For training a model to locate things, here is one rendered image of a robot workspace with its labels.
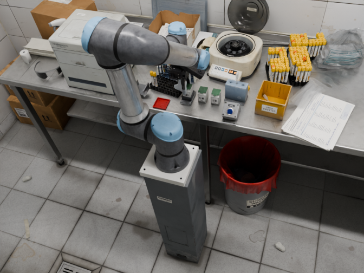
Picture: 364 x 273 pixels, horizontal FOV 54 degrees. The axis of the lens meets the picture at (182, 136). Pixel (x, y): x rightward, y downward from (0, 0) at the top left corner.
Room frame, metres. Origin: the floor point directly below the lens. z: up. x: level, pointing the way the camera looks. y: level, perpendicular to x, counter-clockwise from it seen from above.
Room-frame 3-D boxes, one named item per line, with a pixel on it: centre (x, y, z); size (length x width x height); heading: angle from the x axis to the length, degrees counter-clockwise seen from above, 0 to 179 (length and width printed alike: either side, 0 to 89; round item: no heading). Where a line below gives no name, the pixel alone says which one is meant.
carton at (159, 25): (1.68, -0.02, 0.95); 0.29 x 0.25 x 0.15; 155
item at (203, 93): (1.24, -0.13, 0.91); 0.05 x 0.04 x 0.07; 155
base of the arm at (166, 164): (0.89, 0.05, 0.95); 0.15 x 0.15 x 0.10
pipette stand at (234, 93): (1.22, -0.29, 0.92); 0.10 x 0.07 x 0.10; 60
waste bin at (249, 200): (1.17, -0.36, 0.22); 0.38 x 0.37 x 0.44; 65
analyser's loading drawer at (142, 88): (1.37, 0.24, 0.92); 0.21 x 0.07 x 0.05; 65
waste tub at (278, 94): (1.13, -0.44, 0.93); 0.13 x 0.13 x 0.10; 61
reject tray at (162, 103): (1.25, 0.08, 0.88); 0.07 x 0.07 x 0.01; 65
